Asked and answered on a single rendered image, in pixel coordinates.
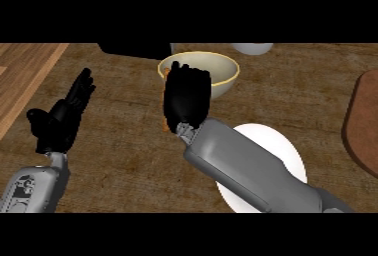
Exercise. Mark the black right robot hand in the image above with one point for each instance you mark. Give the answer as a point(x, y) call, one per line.
point(187, 96)

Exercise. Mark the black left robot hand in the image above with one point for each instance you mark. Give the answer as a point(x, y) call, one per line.
point(60, 120)

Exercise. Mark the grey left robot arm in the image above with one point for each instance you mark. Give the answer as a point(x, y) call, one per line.
point(38, 188)

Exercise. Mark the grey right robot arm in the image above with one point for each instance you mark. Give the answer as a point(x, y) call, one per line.
point(252, 170)

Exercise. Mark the cream bowl with yellow rim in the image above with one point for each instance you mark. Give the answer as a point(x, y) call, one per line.
point(219, 71)

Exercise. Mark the white plate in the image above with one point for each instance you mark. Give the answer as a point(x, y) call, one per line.
point(281, 143)

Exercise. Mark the pale wooden board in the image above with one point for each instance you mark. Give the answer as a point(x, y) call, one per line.
point(24, 80)

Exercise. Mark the black appliance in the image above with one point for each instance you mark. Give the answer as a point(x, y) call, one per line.
point(135, 50)

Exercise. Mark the white round container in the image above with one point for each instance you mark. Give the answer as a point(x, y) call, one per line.
point(252, 48)

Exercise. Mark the brown wooden cutting board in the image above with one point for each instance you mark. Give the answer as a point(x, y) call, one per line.
point(364, 123)

